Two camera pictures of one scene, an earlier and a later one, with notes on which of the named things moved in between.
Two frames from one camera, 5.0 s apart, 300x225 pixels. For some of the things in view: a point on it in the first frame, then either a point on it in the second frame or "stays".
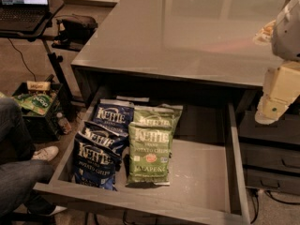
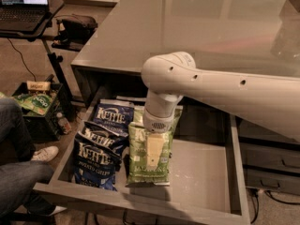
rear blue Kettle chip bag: (117, 114) stays
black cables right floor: (255, 202) stays
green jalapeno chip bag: (149, 153) stays
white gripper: (287, 35) to (158, 124)
